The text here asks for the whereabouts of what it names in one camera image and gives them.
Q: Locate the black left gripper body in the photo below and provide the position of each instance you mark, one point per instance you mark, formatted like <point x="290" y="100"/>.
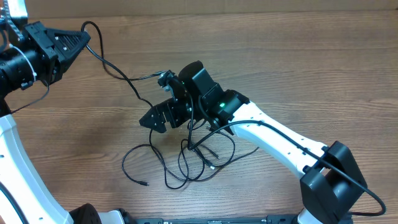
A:
<point x="40" y="39"/>

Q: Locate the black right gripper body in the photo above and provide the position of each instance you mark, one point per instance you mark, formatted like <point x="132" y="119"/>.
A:
<point x="181" y="111"/>

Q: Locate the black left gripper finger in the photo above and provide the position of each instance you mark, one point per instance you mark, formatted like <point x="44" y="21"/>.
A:
<point x="69" y="40"/>
<point x="66" y="53"/>

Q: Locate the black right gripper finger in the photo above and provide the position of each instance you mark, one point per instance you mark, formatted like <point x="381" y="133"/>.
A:
<point x="154" y="121"/>
<point x="161" y="110"/>

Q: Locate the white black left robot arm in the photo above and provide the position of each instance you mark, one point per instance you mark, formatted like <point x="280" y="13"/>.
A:
<point x="25" y="197"/>

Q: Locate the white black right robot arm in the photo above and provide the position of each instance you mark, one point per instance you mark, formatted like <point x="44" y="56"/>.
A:
<point x="330" y="179"/>

